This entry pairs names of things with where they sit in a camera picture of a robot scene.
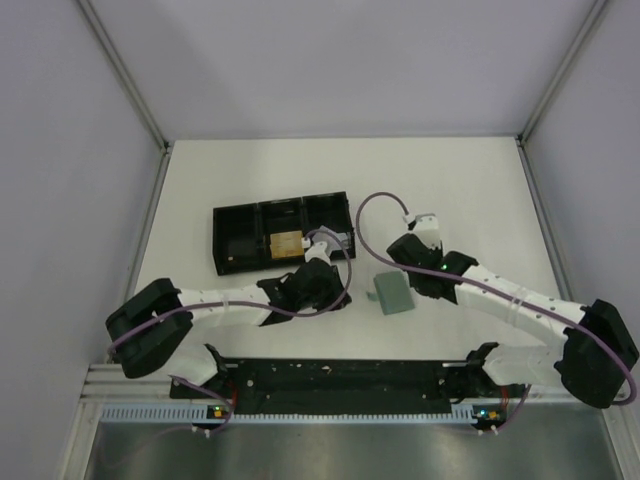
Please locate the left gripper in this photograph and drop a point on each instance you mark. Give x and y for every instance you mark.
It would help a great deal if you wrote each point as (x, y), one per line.
(336, 288)

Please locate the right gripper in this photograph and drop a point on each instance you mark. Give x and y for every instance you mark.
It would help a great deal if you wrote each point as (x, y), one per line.
(439, 252)

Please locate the green card holder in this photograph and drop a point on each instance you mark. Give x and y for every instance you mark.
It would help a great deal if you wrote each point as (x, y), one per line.
(391, 291)

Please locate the black three-compartment tray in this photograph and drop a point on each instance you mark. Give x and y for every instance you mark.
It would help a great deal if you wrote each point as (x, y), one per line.
(267, 235)

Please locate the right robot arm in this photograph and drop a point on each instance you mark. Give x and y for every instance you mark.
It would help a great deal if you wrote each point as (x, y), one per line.
(586, 349)

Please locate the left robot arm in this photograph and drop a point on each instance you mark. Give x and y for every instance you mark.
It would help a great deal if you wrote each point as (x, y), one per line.
(169, 330)

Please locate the white credit cards stack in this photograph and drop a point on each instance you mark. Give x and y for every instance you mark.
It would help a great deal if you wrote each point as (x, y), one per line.
(325, 233)

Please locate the gold credit cards stack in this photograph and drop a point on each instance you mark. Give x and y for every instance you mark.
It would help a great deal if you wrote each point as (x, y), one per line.
(284, 245)

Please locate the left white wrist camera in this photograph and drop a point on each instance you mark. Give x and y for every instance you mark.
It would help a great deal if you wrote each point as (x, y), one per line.
(320, 250)

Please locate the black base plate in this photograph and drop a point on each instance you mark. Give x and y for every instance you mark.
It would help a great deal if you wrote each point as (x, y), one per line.
(377, 369)

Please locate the right aluminium corner post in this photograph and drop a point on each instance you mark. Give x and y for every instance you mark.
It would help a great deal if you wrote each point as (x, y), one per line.
(587, 28)

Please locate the aluminium corner post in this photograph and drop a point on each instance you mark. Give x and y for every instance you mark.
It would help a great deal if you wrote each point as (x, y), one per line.
(587, 28)
(121, 72)

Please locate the white slotted cable duct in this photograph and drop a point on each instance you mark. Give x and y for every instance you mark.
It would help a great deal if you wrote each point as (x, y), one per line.
(205, 415)

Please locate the aluminium frame rail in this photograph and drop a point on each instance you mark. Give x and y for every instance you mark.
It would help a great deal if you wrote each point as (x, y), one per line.
(107, 382)

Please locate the left aluminium corner post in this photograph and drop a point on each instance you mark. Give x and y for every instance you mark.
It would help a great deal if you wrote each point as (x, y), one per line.
(121, 72)

